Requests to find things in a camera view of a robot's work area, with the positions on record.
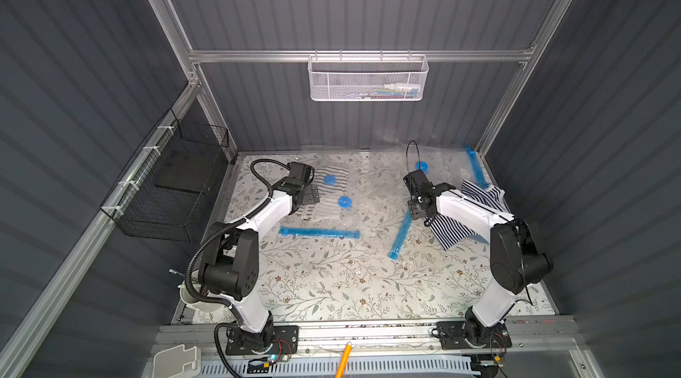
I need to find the clear vacuum bag blue zipper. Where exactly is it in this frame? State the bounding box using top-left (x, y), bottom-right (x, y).
top-left (349, 192), bottom-right (413, 261)

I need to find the blue white striped garment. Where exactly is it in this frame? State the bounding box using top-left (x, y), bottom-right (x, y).
top-left (426, 180), bottom-right (514, 250)

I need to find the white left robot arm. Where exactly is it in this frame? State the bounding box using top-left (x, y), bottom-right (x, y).
top-left (184, 158), bottom-right (315, 335)

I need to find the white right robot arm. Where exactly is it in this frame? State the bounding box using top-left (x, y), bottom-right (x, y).
top-left (404, 170), bottom-right (553, 331)

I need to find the blue valve cap on bag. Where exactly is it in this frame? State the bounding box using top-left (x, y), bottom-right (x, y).
top-left (338, 196), bottom-right (352, 209)

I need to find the black white striped garment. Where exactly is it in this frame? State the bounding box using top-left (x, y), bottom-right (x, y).
top-left (310, 166), bottom-right (349, 221)

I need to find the blue round valve cap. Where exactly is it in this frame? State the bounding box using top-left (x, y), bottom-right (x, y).
top-left (416, 161), bottom-right (429, 174)

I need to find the white pen cup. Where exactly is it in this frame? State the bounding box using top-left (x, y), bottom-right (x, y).
top-left (177, 283), bottom-right (211, 311)

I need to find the orange pencil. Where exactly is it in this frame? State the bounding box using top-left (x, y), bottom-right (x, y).
top-left (334, 343), bottom-right (353, 378)

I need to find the black corrugated cable conduit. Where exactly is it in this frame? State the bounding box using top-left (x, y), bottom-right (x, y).
top-left (184, 158), bottom-right (291, 378)

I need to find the white wire wall basket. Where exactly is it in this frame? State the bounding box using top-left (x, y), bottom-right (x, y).
top-left (308, 54), bottom-right (429, 102)

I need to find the black wire wall basket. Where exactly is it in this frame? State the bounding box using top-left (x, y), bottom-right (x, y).
top-left (100, 114), bottom-right (230, 242)

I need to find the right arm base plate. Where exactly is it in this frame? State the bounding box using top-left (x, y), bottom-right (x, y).
top-left (431, 321), bottom-right (513, 351)

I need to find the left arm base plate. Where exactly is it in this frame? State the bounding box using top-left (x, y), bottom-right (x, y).
top-left (225, 325), bottom-right (300, 356)

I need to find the white vented cable duct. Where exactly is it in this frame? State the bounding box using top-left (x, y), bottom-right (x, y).
top-left (196, 355), bottom-right (475, 378)

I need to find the white plastic bracket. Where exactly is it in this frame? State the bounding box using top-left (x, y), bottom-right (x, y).
top-left (152, 344), bottom-right (202, 378)

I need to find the aluminium corner frame post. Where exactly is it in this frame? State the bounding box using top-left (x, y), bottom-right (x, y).
top-left (475, 0), bottom-right (574, 158)

